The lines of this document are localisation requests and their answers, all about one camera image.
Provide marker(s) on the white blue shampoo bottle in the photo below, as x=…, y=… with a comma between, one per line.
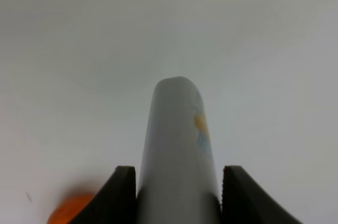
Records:
x=177, y=182

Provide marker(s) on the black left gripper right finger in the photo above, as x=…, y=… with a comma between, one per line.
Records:
x=245, y=201

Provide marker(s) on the orange mandarin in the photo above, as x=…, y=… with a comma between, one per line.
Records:
x=69, y=208

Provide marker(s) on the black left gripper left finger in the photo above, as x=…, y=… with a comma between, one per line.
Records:
x=115, y=202

